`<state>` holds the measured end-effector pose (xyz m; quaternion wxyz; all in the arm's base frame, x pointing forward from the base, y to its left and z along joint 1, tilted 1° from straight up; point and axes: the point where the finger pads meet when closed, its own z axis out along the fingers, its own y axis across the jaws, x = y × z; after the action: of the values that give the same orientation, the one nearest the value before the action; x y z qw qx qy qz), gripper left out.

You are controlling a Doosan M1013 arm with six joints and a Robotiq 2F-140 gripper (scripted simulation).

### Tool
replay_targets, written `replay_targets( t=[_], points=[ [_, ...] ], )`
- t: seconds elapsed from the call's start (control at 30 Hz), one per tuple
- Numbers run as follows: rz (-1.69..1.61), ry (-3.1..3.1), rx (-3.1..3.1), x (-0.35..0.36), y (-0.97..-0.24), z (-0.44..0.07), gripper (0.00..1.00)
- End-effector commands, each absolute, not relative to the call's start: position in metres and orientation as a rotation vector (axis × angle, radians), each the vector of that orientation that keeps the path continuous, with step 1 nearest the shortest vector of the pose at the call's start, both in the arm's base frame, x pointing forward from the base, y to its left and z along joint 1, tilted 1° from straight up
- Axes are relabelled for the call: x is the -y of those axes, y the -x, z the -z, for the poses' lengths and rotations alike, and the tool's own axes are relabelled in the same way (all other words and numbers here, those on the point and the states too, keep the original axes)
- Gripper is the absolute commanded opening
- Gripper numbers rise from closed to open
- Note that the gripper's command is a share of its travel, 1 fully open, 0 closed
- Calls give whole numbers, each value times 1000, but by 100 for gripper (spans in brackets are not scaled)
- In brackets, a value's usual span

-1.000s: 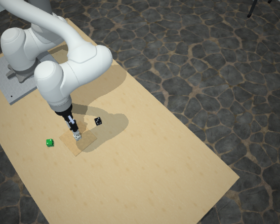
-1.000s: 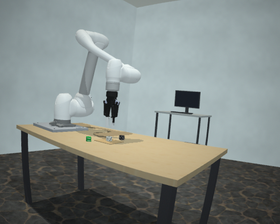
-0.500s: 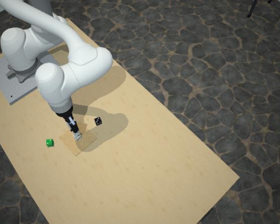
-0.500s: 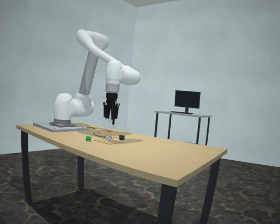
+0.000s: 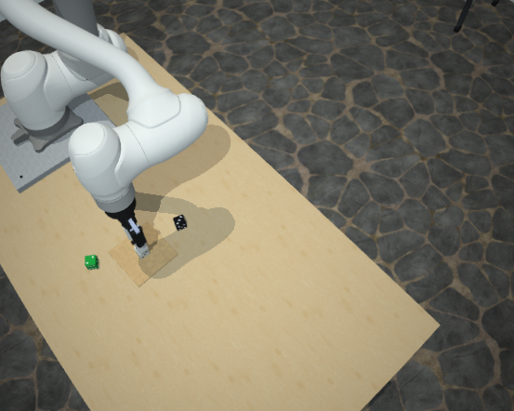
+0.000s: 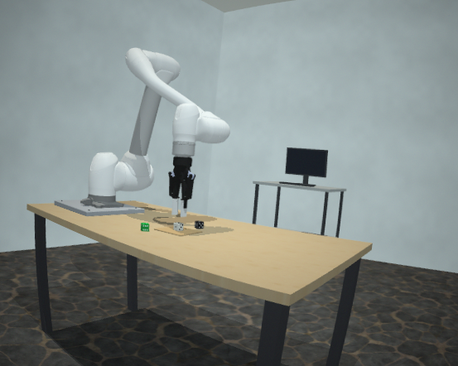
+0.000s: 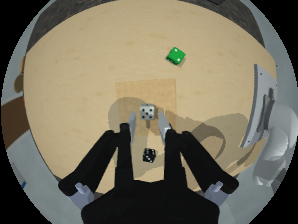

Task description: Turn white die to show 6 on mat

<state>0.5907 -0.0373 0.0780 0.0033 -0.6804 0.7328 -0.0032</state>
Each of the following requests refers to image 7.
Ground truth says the black die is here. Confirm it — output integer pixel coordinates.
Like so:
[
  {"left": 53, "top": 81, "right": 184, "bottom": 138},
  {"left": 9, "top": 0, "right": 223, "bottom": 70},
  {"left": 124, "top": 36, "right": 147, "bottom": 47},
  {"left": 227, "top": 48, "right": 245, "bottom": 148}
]
[{"left": 143, "top": 148, "right": 156, "bottom": 163}]

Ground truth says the green die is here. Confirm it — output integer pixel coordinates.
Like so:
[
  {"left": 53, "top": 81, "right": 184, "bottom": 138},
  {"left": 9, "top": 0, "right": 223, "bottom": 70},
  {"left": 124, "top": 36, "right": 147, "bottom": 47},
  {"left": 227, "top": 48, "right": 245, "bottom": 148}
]
[{"left": 166, "top": 47, "right": 185, "bottom": 65}]

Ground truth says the tan square mat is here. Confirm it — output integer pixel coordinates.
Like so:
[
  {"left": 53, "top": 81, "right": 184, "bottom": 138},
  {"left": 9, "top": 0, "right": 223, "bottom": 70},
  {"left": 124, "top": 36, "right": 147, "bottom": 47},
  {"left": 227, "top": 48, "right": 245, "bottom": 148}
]
[{"left": 115, "top": 78, "right": 176, "bottom": 136}]

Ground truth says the white die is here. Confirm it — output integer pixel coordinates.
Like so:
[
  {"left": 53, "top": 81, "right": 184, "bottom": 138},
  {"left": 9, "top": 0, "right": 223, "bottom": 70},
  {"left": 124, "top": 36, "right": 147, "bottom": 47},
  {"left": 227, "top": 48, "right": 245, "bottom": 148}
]
[{"left": 140, "top": 104, "right": 154, "bottom": 120}]

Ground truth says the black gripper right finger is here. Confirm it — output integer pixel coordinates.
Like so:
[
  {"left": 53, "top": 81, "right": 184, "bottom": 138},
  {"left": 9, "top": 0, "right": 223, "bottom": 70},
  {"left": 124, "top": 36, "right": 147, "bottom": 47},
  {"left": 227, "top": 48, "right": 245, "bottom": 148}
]
[{"left": 158, "top": 112, "right": 239, "bottom": 221}]

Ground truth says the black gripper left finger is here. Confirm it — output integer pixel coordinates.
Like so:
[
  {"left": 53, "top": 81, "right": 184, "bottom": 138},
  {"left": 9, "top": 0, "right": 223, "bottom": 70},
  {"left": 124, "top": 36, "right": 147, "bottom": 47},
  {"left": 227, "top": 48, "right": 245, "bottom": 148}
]
[{"left": 58, "top": 111, "right": 139, "bottom": 222}]

